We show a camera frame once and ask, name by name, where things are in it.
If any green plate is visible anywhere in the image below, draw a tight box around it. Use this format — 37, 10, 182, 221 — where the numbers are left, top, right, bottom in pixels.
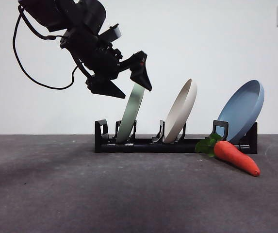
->
115, 82, 146, 144

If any orange carrot with green leaves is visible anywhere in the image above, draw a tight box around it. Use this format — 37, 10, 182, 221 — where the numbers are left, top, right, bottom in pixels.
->
195, 133, 261, 177

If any beige plate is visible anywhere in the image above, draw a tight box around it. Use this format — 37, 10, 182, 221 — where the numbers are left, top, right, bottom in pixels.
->
162, 78, 198, 143

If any black plate rack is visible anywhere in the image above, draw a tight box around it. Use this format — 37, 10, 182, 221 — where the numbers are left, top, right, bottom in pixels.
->
94, 119, 258, 154

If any blue plate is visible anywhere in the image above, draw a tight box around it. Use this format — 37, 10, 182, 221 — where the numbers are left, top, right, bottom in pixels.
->
217, 80, 265, 144

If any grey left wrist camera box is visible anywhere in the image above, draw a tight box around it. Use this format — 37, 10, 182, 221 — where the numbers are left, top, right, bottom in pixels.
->
99, 23, 123, 42

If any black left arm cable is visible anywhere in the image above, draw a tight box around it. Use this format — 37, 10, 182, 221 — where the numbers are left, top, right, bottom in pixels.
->
12, 4, 79, 90

